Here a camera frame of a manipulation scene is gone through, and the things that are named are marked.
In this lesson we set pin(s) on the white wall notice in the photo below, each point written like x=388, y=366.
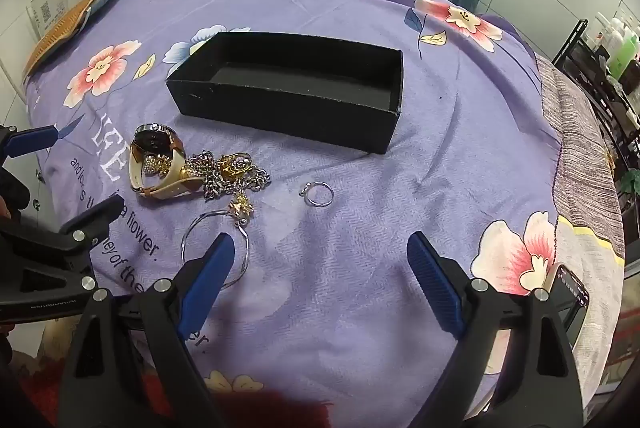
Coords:
x=47, y=8

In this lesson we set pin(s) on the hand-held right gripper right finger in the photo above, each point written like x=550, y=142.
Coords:
x=434, y=285

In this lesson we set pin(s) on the group of bottles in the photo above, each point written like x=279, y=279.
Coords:
x=622, y=53

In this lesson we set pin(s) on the black smartphone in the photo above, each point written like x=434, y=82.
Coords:
x=570, y=298

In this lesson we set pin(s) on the silver bangle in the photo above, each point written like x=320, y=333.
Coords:
x=186, y=238

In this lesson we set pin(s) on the purple floral blanket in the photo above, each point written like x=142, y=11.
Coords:
x=350, y=218

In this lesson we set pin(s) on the black rectangular box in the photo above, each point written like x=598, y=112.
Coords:
x=300, y=83

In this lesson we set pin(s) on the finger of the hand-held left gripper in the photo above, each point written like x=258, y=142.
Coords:
x=32, y=141
x=92, y=220

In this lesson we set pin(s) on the rhinestone ornament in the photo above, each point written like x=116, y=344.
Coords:
x=156, y=166

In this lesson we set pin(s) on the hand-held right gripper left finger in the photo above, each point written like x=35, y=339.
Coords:
x=210, y=278

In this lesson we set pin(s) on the green plant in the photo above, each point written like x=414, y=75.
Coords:
x=631, y=182

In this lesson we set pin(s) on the gold star pendant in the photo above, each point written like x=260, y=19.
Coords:
x=241, y=206

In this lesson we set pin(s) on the black metal rack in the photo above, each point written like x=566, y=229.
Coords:
x=575, y=58

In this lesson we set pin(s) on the woven bamboo pillow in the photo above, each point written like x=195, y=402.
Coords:
x=60, y=28

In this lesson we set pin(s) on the grey striped cloth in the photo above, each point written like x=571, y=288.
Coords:
x=580, y=133

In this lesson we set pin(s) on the gold brooch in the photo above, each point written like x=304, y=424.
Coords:
x=235, y=166

